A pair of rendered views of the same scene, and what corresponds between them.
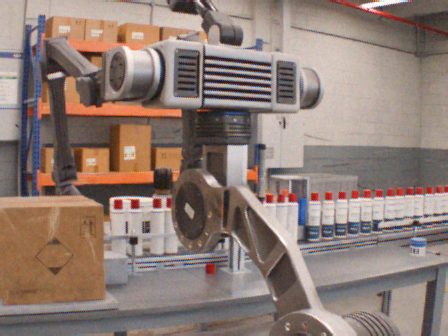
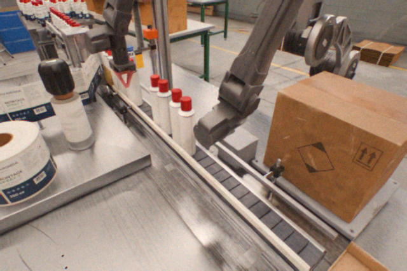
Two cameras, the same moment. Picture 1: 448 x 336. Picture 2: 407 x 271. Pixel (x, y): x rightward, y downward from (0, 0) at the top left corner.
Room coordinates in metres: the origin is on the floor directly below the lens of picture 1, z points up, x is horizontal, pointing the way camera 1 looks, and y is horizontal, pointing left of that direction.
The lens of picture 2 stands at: (2.02, 0.95, 1.41)
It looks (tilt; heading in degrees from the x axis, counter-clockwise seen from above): 38 degrees down; 259
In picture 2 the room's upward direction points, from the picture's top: straight up
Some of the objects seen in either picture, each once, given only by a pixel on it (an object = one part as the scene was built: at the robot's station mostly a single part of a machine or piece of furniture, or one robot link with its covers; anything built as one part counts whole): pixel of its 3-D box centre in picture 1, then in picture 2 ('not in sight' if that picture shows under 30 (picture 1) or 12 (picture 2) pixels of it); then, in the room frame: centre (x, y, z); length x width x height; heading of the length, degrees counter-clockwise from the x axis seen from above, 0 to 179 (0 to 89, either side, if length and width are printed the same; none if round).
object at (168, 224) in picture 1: (170, 225); (158, 102); (2.03, 0.16, 0.98); 0.05 x 0.05 x 0.20
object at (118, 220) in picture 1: (118, 227); (187, 127); (1.95, 0.34, 0.98); 0.05 x 0.05 x 0.20
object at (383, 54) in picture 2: not in sight; (375, 52); (-1.68, -2.53, 0.11); 0.65 x 0.54 x 0.22; 121
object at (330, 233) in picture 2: (138, 236); (187, 121); (1.94, 0.26, 0.96); 1.07 x 0.01 x 0.01; 116
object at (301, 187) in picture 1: (289, 208); (85, 58); (2.37, -0.32, 1.01); 0.14 x 0.13 x 0.26; 116
